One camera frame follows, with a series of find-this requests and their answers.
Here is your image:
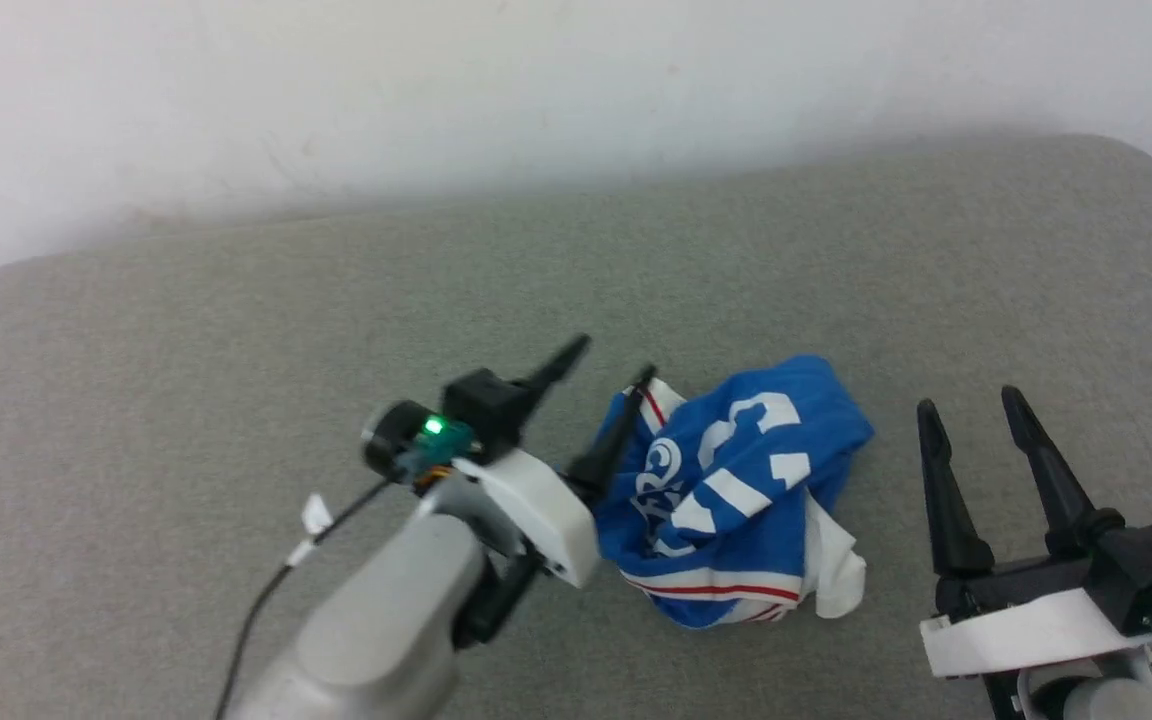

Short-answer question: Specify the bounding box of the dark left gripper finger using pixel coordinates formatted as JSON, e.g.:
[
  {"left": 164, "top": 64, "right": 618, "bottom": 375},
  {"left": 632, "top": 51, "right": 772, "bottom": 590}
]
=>
[
  {"left": 511, "top": 334, "right": 593, "bottom": 411},
  {"left": 566, "top": 366, "right": 658, "bottom": 501}
]

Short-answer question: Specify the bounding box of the thin black cable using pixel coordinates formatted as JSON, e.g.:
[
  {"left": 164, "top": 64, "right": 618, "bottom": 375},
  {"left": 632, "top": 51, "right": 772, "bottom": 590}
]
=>
[{"left": 214, "top": 478, "right": 402, "bottom": 720}]

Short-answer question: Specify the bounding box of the grey fabric sofa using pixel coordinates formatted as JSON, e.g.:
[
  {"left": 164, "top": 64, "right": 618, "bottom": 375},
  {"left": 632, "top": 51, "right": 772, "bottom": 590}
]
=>
[{"left": 0, "top": 135, "right": 1152, "bottom": 720}]

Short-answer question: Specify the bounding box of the white cable label tag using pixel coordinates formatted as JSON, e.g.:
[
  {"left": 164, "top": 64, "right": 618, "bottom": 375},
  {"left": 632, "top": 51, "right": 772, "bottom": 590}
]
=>
[{"left": 286, "top": 494, "right": 335, "bottom": 567}]

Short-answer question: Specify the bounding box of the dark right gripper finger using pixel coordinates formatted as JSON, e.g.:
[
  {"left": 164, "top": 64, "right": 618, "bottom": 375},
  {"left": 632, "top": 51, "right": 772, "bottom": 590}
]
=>
[
  {"left": 1001, "top": 386, "right": 1126, "bottom": 559},
  {"left": 917, "top": 399, "right": 996, "bottom": 579}
]

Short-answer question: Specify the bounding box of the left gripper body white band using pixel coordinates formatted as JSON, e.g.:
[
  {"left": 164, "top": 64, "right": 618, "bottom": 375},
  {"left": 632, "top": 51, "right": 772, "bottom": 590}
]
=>
[{"left": 444, "top": 368, "right": 602, "bottom": 643}]

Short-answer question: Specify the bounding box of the blue white jersey garment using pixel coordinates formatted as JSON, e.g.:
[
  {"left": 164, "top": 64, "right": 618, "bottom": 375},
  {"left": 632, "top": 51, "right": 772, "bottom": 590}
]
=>
[{"left": 591, "top": 355, "right": 877, "bottom": 631}]

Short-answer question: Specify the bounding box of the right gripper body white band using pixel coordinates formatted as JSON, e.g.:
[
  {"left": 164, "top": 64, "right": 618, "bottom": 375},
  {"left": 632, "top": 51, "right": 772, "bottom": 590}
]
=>
[{"left": 921, "top": 522, "right": 1152, "bottom": 679}]

